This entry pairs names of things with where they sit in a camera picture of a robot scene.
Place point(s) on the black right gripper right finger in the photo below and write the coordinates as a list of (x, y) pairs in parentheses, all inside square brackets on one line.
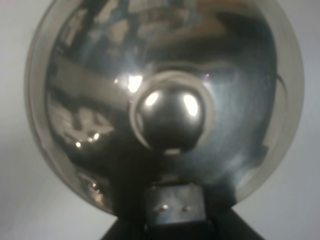
[(263, 221)]

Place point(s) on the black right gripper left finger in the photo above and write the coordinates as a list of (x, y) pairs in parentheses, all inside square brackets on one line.
[(132, 228)]

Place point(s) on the stainless steel teapot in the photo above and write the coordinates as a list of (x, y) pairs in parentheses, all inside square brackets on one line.
[(164, 111)]

